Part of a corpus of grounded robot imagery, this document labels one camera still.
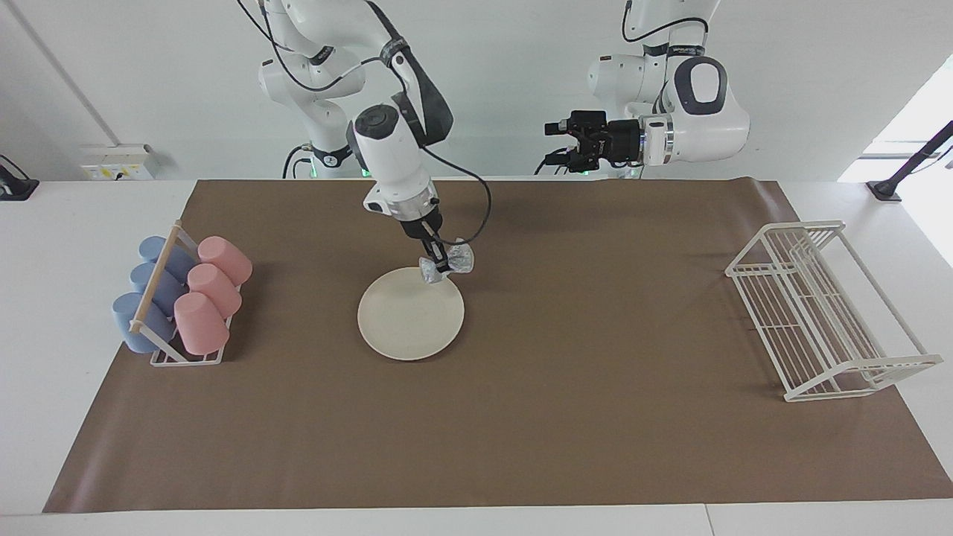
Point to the white wall socket box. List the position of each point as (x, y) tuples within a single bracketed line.
[(119, 162)]

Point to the black angled stand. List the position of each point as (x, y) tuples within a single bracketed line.
[(904, 167)]

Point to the black table clamp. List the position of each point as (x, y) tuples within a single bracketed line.
[(18, 186)]

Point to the brown table mat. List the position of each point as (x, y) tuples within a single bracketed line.
[(595, 417)]

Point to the blue plastic cup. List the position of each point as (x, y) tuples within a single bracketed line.
[(153, 247), (130, 324), (160, 286)]

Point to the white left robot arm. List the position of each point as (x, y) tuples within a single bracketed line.
[(700, 112)]

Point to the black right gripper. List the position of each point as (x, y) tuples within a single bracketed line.
[(423, 222)]

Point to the cream round plate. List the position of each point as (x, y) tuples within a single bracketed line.
[(406, 320)]

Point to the clear plastic wrap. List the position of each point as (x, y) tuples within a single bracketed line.
[(461, 259)]

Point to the pink plastic cup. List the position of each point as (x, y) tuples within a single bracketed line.
[(227, 259), (199, 327), (216, 290)]

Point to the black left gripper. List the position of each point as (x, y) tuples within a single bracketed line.
[(595, 141)]

